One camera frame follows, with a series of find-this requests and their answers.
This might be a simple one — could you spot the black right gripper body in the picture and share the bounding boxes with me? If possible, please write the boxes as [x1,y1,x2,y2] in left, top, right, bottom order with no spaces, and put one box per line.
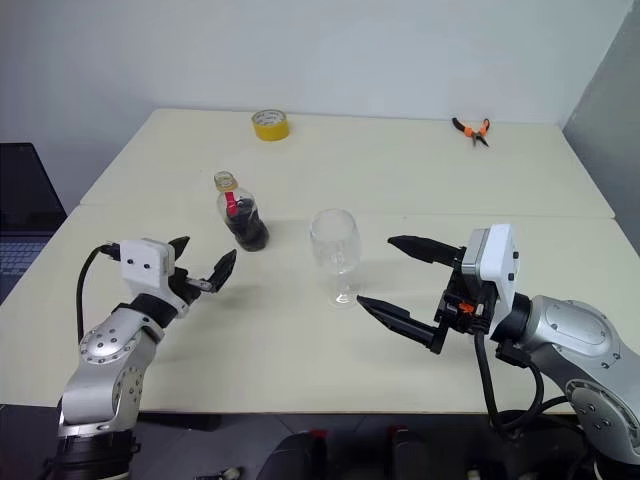
[433,264,501,336]

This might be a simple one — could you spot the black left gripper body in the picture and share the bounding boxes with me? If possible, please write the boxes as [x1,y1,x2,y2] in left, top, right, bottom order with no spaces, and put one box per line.
[171,267,215,305]

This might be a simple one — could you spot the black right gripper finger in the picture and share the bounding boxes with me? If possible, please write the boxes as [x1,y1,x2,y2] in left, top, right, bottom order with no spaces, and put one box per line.
[387,234,469,269]
[356,294,450,356]

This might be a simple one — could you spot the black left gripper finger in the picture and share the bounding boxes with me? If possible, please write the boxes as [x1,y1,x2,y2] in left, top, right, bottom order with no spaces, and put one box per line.
[167,235,192,265]
[207,249,239,294]

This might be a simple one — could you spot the small cola bottle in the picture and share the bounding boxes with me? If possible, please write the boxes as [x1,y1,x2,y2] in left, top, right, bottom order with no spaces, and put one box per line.
[213,170,271,252]

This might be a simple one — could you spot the clear wine glass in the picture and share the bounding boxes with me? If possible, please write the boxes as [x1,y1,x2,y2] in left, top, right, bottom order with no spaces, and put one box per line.
[308,208,363,309]

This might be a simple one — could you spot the orange and black pliers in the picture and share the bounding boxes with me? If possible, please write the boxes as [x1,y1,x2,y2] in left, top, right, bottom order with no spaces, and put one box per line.
[451,116,492,149]

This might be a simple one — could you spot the yellow tape roll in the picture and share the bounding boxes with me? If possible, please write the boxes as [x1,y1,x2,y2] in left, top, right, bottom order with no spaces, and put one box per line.
[250,108,292,143]

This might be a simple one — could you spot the dark open laptop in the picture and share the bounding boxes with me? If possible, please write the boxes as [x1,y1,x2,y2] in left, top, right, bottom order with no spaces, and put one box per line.
[0,142,69,306]

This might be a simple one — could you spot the dark rounded shape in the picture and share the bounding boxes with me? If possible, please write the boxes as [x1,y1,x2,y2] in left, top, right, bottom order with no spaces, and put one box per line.
[259,430,331,480]

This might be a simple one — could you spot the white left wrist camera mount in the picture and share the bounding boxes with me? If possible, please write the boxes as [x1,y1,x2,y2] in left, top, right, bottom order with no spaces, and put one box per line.
[118,238,194,317]

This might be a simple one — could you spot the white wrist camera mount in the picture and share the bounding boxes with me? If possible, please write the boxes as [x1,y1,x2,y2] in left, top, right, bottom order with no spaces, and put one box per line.
[460,223,524,329]
[118,238,194,317]

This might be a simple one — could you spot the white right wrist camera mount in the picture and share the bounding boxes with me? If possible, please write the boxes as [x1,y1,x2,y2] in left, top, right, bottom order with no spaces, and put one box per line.
[460,223,524,329]

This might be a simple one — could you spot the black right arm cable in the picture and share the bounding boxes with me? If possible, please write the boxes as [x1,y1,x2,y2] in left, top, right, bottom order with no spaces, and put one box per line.
[472,329,576,441]

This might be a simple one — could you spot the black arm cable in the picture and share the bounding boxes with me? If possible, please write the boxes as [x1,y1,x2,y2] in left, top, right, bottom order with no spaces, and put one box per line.
[472,329,576,441]
[75,243,122,341]

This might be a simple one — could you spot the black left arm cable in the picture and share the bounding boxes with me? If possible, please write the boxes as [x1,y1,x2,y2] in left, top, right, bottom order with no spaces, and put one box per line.
[75,243,122,341]

